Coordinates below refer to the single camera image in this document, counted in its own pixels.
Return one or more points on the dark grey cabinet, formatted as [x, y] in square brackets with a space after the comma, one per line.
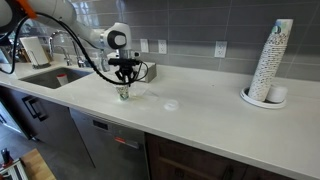
[50, 133]

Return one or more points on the steel kitchen sink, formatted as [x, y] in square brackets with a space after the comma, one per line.
[50, 78]

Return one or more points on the brown wooden cabinet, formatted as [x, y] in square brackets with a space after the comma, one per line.
[200, 163]

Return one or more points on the small chrome tap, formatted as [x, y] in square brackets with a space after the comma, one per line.
[67, 60]

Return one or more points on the light wooden platform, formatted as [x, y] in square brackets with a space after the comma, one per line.
[38, 165]

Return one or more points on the tall stack of paper cups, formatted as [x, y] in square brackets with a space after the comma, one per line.
[270, 63]

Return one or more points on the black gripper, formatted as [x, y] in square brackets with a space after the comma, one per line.
[126, 69]

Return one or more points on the tall chrome faucet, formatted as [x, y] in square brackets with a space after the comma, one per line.
[79, 58]

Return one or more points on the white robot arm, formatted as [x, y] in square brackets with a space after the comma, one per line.
[66, 13]

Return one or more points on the white cutting board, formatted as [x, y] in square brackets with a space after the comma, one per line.
[33, 48]

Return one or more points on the red and white cup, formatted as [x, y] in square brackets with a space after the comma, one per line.
[62, 79]

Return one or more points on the stainless steel dishwasher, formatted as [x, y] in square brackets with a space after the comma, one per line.
[113, 146]

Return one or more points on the round white tray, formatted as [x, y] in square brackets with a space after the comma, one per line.
[256, 101]

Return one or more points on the white and red equipment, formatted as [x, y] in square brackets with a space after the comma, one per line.
[11, 168]

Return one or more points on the white wall outlet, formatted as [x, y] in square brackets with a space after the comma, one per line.
[162, 46]
[144, 45]
[220, 49]

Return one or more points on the grey rectangular box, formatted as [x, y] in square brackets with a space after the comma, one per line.
[149, 71]

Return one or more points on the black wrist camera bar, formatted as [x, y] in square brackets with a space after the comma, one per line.
[124, 62]

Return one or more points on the soap dispenser bottle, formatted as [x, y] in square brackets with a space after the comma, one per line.
[104, 61]

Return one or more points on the patterned paper cup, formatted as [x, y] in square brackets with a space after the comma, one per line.
[122, 93]

